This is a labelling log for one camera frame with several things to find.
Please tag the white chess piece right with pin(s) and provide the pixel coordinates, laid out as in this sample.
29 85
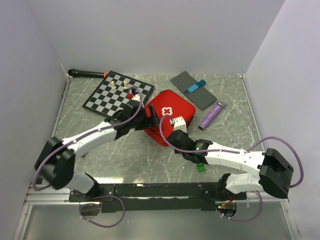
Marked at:
125 85

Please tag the white chess piece left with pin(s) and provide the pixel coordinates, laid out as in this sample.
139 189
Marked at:
113 85

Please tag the black mounting rail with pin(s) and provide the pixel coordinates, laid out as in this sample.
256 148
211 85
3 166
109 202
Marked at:
159 196

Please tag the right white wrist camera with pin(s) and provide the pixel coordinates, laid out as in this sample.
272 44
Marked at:
179 123

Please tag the black white chessboard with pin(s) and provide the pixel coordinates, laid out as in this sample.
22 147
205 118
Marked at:
105 101

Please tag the grey lego baseplate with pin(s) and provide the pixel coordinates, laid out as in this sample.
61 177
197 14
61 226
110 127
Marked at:
202 98

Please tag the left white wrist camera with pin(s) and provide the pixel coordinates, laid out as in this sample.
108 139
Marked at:
134 97

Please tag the blue lego brick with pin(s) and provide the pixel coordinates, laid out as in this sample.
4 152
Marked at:
196 86

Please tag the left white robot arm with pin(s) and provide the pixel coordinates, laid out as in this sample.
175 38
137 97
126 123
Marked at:
56 163

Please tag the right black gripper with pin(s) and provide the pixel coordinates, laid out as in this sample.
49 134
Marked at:
175 149

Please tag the white chess piece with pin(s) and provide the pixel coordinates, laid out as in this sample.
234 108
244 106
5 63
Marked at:
125 85
113 85

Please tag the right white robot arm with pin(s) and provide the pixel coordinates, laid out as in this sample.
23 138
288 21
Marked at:
266 171

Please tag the black microphone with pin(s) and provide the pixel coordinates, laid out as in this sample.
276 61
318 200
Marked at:
86 74

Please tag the purple tube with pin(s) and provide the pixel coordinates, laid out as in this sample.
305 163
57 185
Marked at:
212 114

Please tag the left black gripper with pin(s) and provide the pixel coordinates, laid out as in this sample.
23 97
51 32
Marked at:
150 121

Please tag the black chess piece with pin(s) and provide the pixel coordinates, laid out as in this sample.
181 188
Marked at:
134 92

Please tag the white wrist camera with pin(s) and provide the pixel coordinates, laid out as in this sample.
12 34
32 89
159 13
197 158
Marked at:
179 123
134 97

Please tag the green plastic clip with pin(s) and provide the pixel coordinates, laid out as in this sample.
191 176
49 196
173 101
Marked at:
201 168

